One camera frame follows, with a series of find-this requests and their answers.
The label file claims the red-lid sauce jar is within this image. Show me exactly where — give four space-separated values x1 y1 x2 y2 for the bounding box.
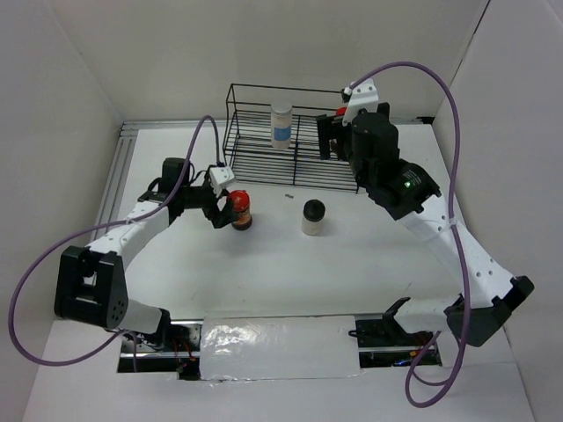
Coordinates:
329 106 353 157
229 190 252 231

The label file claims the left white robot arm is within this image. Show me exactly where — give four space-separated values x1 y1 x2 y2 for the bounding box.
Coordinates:
54 158 237 351

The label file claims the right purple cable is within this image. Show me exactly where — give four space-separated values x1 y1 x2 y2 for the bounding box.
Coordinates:
349 61 476 409

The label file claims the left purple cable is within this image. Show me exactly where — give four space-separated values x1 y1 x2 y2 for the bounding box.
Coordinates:
8 114 221 374

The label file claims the silver-lid white shaker bottle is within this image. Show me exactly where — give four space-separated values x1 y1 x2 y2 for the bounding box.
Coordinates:
270 101 292 150

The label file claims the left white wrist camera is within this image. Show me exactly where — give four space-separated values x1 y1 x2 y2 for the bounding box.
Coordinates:
208 166 236 198

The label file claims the white foil cover sheet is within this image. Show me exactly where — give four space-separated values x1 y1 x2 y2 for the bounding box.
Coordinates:
200 316 362 382

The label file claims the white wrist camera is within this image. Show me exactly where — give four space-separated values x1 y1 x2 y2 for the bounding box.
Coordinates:
208 166 236 198
341 78 379 127

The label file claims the purple cable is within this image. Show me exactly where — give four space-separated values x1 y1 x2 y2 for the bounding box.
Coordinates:
8 114 221 374
349 61 476 409

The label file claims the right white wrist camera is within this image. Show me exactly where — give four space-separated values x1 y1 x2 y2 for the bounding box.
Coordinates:
341 78 379 127

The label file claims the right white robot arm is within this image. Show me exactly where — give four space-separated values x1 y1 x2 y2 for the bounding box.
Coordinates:
316 103 534 347

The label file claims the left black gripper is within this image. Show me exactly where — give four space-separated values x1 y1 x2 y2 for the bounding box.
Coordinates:
180 176 240 229

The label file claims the black wire rack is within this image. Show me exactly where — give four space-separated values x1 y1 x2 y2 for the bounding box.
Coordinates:
223 83 359 193

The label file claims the black-cap white bottle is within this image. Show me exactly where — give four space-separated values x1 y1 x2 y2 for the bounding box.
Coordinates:
301 199 325 236

